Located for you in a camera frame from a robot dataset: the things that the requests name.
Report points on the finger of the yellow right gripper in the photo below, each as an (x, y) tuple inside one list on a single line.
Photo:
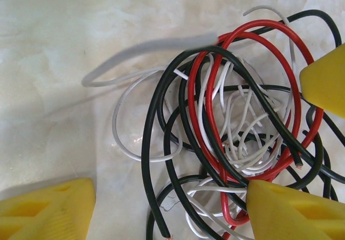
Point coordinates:
[(326, 83)]

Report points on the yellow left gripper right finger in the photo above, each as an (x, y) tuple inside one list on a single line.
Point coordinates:
[(296, 215)]

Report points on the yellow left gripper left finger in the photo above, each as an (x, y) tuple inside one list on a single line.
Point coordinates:
[(40, 215)]

